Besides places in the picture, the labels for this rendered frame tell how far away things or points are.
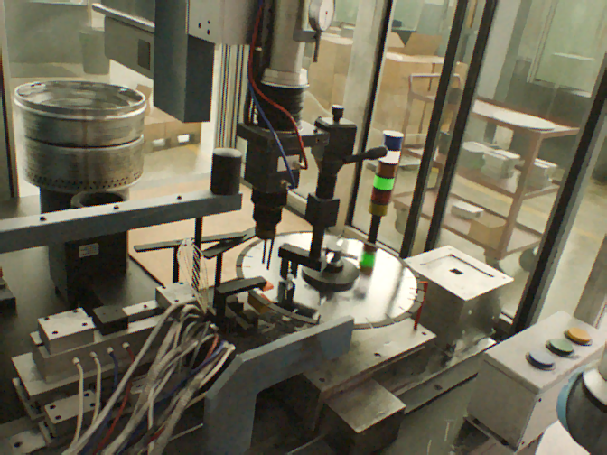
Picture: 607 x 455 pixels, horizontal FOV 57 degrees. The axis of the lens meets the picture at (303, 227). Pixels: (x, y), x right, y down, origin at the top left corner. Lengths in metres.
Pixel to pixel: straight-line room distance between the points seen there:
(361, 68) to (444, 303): 0.68
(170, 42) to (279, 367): 0.51
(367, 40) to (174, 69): 0.75
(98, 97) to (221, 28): 0.89
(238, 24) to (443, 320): 0.74
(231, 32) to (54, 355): 0.56
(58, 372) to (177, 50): 0.54
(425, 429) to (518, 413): 0.16
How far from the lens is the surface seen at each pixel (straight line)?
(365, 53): 1.55
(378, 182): 1.27
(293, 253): 0.96
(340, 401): 0.97
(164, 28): 0.94
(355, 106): 1.57
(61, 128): 1.41
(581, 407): 0.94
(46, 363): 0.99
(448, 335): 1.23
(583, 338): 1.18
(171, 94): 0.93
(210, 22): 0.81
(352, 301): 0.98
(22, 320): 1.27
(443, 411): 1.13
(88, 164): 1.43
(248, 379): 0.76
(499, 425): 1.09
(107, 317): 1.01
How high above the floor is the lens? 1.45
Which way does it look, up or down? 24 degrees down
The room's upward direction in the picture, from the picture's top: 8 degrees clockwise
